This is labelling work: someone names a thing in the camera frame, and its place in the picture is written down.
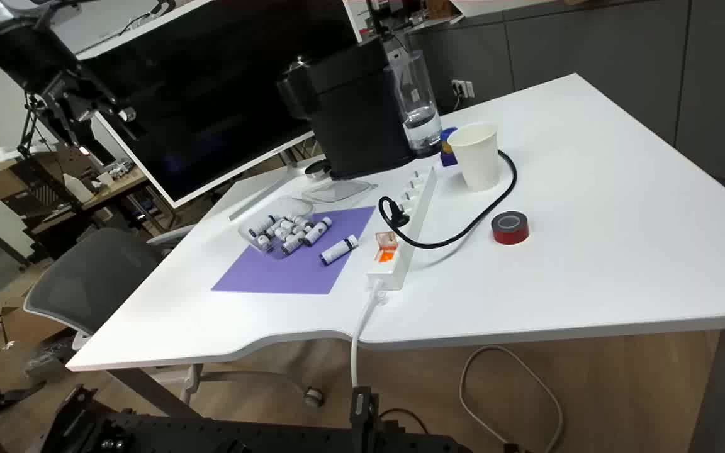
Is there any purple rectangular mat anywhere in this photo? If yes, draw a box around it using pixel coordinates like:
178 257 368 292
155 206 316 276
211 205 378 297

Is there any black tripod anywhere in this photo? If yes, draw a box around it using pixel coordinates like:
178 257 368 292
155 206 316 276
16 86 56 161

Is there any red and black tape roll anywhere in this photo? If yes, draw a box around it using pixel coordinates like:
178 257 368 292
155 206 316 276
489 210 533 247

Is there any white power strip cable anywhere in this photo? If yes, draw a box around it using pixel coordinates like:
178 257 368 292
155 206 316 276
347 286 384 394

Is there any cluttered wooden shelf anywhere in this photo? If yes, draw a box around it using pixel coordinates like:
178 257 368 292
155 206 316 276
0 143 182 254

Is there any small blue object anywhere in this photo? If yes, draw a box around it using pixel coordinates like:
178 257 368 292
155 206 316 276
439 126 460 170

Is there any white cable loop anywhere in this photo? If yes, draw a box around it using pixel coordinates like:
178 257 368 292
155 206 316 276
457 345 567 453

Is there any white power strip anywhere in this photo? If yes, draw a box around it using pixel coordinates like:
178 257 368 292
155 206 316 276
366 161 441 292

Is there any white paper cup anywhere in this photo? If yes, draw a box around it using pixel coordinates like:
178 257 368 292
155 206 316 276
445 121 503 195

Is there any grey mesh office chair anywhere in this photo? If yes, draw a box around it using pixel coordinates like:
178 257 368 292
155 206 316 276
23 228 167 341

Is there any black metal frame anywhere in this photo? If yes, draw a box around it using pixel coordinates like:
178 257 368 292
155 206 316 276
40 384 471 453

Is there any small white bottle black cap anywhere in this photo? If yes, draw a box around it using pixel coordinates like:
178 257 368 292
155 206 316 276
267 218 294 247
305 214 335 244
282 224 316 257
320 234 362 268
247 219 276 247

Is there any black coffee machine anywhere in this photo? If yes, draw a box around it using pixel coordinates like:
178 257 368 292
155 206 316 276
275 35 420 182

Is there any large black monitor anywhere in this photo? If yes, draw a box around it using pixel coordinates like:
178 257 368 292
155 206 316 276
75 0 368 213

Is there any black power cable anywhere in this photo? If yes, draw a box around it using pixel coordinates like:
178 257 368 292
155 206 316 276
376 146 522 252

